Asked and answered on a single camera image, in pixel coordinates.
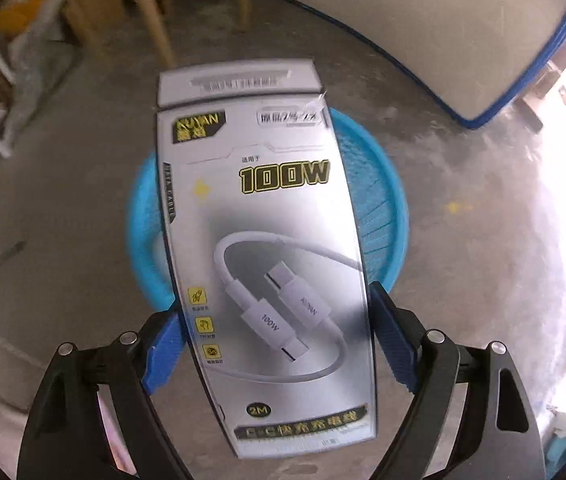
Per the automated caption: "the blue plastic trash basket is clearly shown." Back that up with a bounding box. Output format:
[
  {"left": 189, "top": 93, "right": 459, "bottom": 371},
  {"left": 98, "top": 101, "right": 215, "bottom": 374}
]
[{"left": 125, "top": 105, "right": 410, "bottom": 316}]

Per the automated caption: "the yellow plastic bag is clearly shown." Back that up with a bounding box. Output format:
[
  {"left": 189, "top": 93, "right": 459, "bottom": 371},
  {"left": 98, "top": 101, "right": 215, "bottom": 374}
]
[{"left": 0, "top": 0, "right": 46, "bottom": 40}]

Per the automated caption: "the white mattress blue edge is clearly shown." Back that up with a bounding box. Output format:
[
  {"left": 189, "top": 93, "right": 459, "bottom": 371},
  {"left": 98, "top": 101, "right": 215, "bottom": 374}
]
[{"left": 289, "top": 0, "right": 566, "bottom": 129}]

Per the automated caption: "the grey cable box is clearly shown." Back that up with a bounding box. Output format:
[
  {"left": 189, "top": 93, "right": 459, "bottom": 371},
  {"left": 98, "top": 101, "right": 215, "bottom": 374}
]
[{"left": 156, "top": 60, "right": 377, "bottom": 458}]

